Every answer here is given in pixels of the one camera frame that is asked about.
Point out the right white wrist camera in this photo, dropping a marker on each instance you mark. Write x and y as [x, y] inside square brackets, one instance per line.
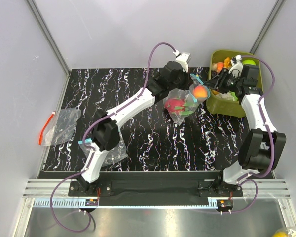
[236, 66]

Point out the clear bag on stack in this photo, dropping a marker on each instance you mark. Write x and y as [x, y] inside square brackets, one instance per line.
[114, 156]

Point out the clear bag orange zipper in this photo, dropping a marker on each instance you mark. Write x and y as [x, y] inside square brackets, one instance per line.
[60, 127]

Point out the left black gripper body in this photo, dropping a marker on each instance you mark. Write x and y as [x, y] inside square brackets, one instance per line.
[181, 83]

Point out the black marbled table mat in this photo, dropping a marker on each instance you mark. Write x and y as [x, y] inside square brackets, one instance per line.
[204, 141]

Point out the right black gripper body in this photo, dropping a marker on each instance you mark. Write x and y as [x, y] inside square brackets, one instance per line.
[227, 83]

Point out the green apple toy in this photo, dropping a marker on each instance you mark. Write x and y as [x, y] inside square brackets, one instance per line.
[248, 62]

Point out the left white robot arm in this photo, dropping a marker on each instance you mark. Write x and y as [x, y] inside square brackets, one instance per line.
[103, 135]

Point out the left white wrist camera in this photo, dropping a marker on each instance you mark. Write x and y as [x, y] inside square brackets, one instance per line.
[183, 59]

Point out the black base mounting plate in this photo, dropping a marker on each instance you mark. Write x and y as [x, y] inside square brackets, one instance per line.
[200, 183]

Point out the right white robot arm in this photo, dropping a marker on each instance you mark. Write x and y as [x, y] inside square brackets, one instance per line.
[260, 152]

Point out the yellow lemon toy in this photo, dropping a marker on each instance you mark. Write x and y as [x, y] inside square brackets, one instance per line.
[280, 234]

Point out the red dragon fruit toy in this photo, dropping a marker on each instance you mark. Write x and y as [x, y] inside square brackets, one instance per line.
[181, 107]

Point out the clear bag teal zipper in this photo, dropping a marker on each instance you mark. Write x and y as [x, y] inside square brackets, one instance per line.
[187, 94]

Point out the olive green plastic bin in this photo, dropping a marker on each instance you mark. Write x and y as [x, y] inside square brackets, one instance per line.
[224, 106]

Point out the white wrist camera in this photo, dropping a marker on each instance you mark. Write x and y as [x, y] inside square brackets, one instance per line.
[183, 59]
[236, 66]

